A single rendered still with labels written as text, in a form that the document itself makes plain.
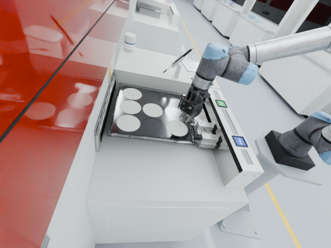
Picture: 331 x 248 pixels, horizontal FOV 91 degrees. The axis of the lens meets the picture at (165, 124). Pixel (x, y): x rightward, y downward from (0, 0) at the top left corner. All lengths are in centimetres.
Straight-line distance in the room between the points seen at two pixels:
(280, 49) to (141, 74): 62
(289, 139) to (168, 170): 67
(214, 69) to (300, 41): 31
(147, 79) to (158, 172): 52
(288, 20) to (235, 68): 479
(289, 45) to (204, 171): 57
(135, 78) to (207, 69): 47
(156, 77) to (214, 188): 63
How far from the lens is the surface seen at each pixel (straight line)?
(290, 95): 412
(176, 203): 69
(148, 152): 73
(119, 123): 71
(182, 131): 75
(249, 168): 71
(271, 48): 76
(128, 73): 95
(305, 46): 79
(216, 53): 59
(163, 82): 97
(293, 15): 539
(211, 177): 77
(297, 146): 108
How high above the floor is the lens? 141
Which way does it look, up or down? 43 degrees down
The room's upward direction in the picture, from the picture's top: 19 degrees clockwise
